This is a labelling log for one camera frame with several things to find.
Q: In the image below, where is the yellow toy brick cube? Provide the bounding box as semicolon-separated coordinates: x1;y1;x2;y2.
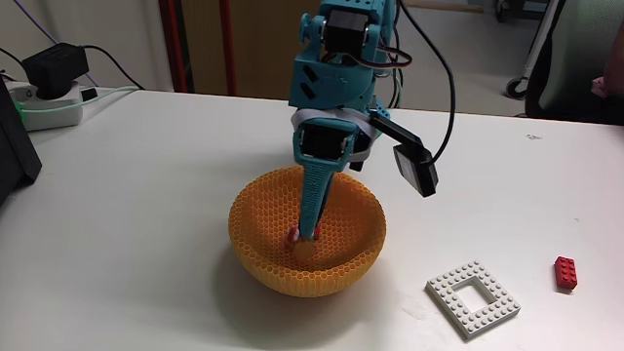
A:
291;239;319;268

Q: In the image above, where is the orange honeycomb bowl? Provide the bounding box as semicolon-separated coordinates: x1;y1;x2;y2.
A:
227;165;388;298

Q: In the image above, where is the wooden cabinet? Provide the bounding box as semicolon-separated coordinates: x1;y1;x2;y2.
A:
180;0;323;102

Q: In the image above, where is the white wheeled stand leg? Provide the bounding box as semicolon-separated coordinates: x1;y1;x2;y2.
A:
505;0;562;100

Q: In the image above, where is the dark office chair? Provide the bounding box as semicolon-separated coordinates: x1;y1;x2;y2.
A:
524;0;624;127

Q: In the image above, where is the red toy brick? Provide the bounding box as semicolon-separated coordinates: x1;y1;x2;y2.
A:
553;255;579;292

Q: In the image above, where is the white power strip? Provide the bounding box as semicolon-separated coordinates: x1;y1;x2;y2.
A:
4;80;85;133

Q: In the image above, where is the black power adapter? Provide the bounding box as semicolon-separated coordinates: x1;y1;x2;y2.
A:
21;42;91;100

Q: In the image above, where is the person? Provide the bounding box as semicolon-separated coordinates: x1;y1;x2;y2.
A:
590;28;624;98

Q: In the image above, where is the black box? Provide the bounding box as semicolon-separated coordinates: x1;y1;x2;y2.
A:
0;77;44;206

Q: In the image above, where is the white strap on gripper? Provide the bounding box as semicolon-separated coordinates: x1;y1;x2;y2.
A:
290;107;384;162

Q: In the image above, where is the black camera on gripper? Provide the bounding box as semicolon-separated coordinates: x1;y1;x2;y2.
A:
368;110;440;199

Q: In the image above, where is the red vertical frame bar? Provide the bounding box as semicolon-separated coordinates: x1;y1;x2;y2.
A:
158;0;189;94
217;0;238;98

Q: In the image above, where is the black camera cable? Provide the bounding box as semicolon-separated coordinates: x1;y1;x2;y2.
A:
395;0;458;166

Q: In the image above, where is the white toy brick frame plate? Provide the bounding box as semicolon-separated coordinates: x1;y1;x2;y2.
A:
424;258;523;340

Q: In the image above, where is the black adapter cable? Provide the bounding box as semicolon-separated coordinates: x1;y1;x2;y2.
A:
80;44;146;92

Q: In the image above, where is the green cable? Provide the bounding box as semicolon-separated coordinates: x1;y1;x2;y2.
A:
13;85;141;116

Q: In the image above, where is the purple cable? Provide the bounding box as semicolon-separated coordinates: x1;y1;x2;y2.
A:
13;0;101;89

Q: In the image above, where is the thin black cable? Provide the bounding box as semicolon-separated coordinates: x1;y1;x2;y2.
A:
0;45;25;64

